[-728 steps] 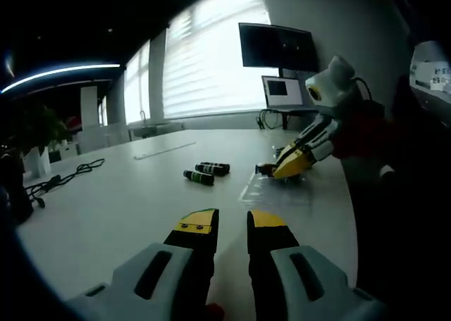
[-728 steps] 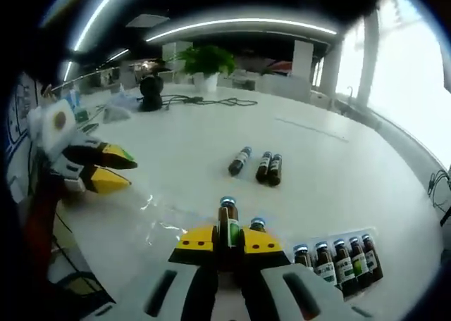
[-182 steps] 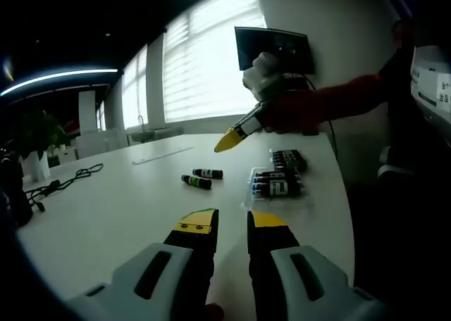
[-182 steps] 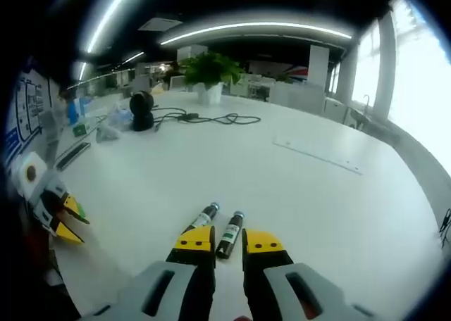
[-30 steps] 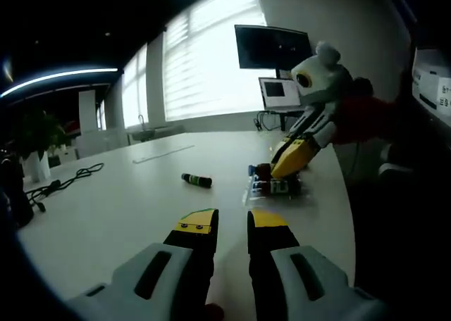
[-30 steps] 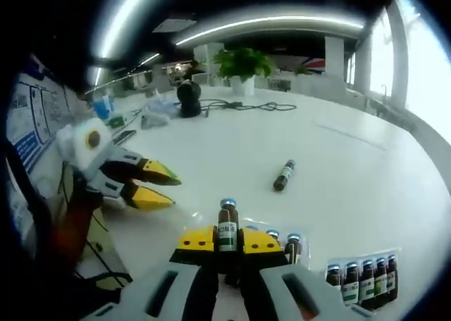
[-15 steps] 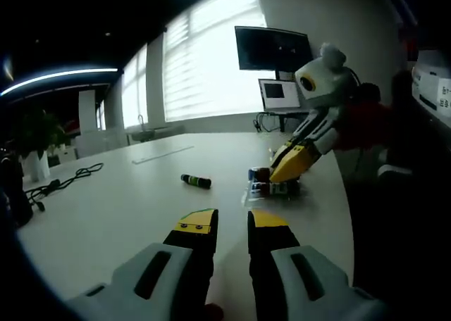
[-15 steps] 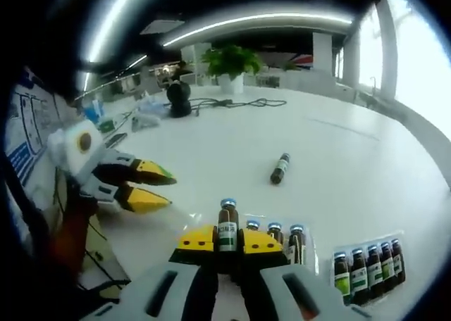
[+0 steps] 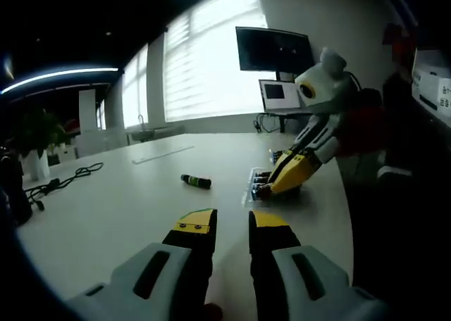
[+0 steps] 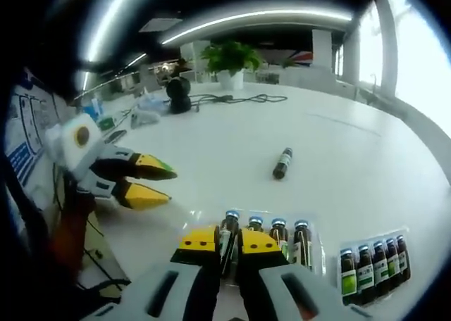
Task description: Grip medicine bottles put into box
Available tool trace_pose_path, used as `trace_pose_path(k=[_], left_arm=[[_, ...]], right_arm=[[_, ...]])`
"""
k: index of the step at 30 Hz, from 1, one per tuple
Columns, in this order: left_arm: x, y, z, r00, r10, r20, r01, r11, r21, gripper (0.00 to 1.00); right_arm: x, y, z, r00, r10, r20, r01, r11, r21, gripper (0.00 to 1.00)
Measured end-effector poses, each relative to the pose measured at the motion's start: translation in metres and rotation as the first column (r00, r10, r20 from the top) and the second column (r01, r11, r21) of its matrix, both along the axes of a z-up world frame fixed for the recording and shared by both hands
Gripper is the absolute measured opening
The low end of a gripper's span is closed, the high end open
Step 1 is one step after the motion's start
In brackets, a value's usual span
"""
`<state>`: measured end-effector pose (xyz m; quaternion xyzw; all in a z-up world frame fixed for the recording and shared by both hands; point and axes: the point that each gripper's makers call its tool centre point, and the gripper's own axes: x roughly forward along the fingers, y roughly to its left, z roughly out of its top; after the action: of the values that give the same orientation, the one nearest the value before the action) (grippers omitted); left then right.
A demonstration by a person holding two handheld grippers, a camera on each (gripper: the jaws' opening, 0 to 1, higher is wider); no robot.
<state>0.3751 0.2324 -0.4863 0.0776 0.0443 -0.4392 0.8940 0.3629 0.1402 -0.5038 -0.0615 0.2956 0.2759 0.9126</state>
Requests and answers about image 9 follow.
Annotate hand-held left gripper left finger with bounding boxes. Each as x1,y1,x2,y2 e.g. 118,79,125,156
65,208,218,321

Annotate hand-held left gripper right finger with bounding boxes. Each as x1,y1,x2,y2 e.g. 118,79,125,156
248,210,390,321

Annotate row of medicine bottles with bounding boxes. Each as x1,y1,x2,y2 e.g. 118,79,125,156
250,151,283,201

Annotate clear plastic box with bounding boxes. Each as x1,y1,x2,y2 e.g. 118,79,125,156
241,151,311,209

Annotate brown glass medicine bottle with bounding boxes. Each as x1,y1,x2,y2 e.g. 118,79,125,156
180,173,212,190

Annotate person's right hand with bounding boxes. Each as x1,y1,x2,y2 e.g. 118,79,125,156
336,104,388,158

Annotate black monitor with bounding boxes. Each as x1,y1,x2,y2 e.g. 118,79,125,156
235,25,315,81

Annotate white cardboard carton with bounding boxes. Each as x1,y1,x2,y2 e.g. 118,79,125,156
410,48,451,117

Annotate white window blinds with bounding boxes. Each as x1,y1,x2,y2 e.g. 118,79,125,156
121,0,279,129

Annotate white cabinets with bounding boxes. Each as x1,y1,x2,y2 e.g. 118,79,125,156
75,125,130,159

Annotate green plant in white pot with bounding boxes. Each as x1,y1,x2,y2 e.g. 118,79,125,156
9,108,71,182

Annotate black round device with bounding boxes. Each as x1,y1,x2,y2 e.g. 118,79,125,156
0,151,33,227

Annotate ceiling light strip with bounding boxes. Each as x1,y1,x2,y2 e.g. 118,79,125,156
0,65,120,96

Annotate black cable bundle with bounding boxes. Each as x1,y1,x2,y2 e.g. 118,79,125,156
254,111,287,134

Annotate black power cable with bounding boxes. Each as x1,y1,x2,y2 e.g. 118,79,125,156
23,161,106,212

